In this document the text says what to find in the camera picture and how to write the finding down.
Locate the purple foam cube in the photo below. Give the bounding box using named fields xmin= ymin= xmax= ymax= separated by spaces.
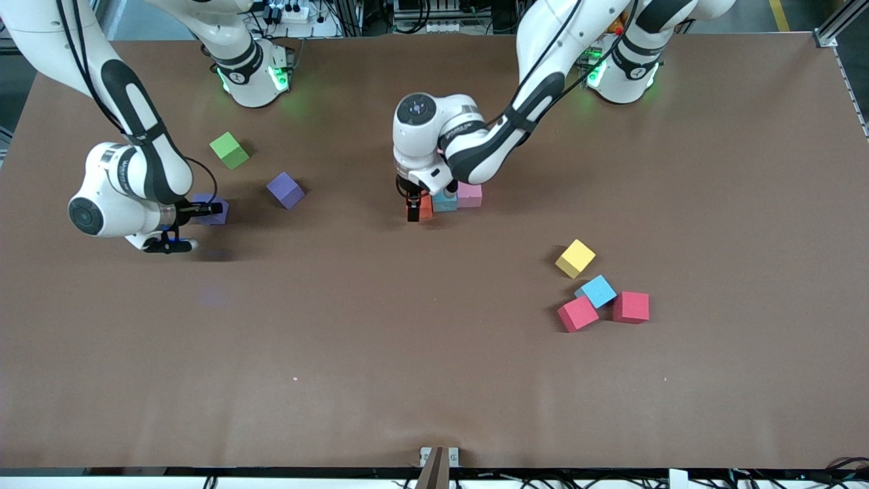
xmin=192 ymin=194 xmax=230 ymax=225
xmin=265 ymin=171 xmax=306 ymax=210

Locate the yellow foam cube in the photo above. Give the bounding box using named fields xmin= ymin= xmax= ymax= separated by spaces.
xmin=555 ymin=238 xmax=597 ymax=279

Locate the light blue foam cube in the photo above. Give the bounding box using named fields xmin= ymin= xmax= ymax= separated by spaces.
xmin=574 ymin=274 xmax=618 ymax=310

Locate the green foam cube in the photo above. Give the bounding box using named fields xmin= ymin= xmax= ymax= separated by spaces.
xmin=209 ymin=132 xmax=251 ymax=170

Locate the red foam cube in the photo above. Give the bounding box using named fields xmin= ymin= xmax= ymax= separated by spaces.
xmin=557 ymin=295 xmax=601 ymax=333
xmin=612 ymin=291 xmax=650 ymax=324

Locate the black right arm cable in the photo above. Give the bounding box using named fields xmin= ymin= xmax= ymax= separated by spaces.
xmin=183 ymin=156 xmax=219 ymax=203

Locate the metal bracket with brown post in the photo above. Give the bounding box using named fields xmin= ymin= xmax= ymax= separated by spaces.
xmin=419 ymin=446 xmax=460 ymax=489

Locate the aluminium table edge rail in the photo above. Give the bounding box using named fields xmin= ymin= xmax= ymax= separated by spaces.
xmin=832 ymin=46 xmax=869 ymax=141

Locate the aluminium frame profile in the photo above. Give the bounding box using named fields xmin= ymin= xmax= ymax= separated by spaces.
xmin=801 ymin=0 xmax=869 ymax=48

